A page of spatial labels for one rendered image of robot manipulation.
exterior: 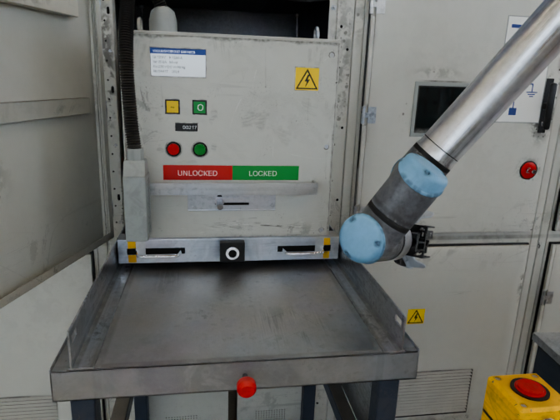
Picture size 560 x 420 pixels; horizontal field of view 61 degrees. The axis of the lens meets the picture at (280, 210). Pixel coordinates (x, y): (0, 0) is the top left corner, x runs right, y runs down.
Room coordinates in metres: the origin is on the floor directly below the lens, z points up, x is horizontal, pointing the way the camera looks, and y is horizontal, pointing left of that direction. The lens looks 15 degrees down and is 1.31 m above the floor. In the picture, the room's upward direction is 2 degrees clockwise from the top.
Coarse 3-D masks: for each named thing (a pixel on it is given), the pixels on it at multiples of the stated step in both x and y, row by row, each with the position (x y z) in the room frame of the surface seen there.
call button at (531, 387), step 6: (522, 378) 0.59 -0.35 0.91; (516, 384) 0.58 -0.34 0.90; (522, 384) 0.58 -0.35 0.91; (528, 384) 0.58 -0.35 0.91; (534, 384) 0.58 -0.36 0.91; (540, 384) 0.58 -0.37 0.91; (522, 390) 0.57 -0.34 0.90; (528, 390) 0.57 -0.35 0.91; (534, 390) 0.57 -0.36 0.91; (540, 390) 0.57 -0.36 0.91; (528, 396) 0.56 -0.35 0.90; (534, 396) 0.56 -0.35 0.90; (540, 396) 0.56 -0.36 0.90
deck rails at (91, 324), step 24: (120, 264) 1.09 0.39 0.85; (336, 264) 1.14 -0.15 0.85; (360, 264) 0.99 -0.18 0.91; (96, 288) 0.85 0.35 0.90; (120, 288) 0.96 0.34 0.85; (360, 288) 0.98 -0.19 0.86; (96, 312) 0.84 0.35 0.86; (360, 312) 0.88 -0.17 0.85; (384, 312) 0.84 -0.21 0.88; (96, 336) 0.76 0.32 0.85; (384, 336) 0.79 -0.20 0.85; (72, 360) 0.67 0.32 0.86; (96, 360) 0.69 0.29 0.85
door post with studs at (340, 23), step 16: (336, 0) 1.43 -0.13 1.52; (352, 0) 1.43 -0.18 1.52; (336, 16) 1.43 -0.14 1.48; (352, 16) 1.43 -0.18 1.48; (336, 32) 1.42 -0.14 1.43; (336, 128) 1.43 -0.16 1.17; (336, 144) 1.43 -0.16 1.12; (336, 160) 1.43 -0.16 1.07; (336, 176) 1.43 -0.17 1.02; (336, 192) 1.43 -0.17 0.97; (336, 208) 1.43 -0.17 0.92; (336, 224) 1.43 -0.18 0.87; (320, 400) 1.43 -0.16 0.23; (320, 416) 1.43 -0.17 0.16
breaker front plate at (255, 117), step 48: (144, 48) 1.08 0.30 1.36; (192, 48) 1.10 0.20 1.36; (240, 48) 1.12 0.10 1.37; (288, 48) 1.13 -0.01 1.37; (336, 48) 1.15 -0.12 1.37; (144, 96) 1.08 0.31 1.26; (192, 96) 1.10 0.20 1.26; (240, 96) 1.12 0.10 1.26; (288, 96) 1.13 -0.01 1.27; (336, 96) 1.15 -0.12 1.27; (144, 144) 1.08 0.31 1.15; (192, 144) 1.10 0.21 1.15; (240, 144) 1.12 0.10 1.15; (288, 144) 1.14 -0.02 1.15
